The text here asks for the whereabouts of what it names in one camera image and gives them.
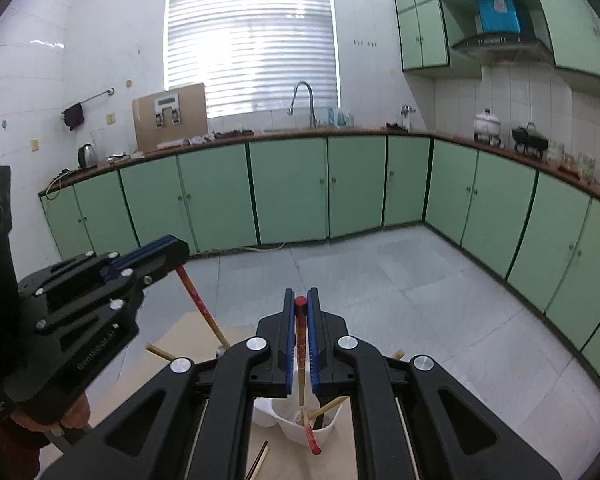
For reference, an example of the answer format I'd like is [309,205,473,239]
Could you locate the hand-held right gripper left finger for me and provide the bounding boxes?
[40,287,298,480]

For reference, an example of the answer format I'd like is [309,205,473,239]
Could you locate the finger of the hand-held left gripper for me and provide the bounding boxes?
[32,260,179,334]
[20,234,190,297]

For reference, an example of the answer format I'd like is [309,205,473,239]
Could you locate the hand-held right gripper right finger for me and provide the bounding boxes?
[305,286,561,480]

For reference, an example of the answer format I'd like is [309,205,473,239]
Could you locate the red floral chopstick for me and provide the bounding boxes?
[174,265,231,350]
[294,296,308,408]

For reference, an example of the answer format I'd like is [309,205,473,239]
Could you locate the white plastic container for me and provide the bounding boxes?
[272,395,343,446]
[252,397,281,428]

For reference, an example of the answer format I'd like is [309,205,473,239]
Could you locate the person's left hand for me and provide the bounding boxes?
[11,390,93,433]

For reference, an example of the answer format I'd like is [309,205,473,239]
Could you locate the steel electric kettle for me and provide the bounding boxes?
[76,143,98,170]

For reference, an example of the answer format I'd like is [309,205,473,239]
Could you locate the person's dark red clothing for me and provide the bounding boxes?
[0,400,46,480]

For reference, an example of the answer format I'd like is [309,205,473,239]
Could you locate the cardboard box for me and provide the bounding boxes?
[131,83,208,153]

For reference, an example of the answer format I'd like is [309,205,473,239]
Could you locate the dark hanging cloth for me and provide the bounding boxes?
[63,102,86,132]

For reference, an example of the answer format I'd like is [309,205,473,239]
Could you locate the green kitchen base cabinets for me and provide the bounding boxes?
[37,127,600,403]

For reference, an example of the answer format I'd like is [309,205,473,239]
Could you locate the bottles by sink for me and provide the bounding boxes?
[325,106,355,128]

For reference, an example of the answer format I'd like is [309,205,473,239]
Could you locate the metal kitchen faucet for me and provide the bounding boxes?
[287,81,317,130]

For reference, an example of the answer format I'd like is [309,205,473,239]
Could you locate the white window blinds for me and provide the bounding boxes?
[166,0,340,118]

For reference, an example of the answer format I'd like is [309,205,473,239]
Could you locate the white lidded pot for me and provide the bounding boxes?
[472,108,502,142]

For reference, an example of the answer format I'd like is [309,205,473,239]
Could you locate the black wok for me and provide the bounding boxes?
[511,121,550,155]

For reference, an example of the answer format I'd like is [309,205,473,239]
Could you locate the steel range hood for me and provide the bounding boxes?
[450,32,553,66]

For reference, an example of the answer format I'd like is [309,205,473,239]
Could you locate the blue box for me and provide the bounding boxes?
[476,0,523,35]

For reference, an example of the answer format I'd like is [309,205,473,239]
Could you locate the metal towel rail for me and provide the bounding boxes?
[61,87,115,116]

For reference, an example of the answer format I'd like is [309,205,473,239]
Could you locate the green wall cabinets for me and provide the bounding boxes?
[391,0,600,83]

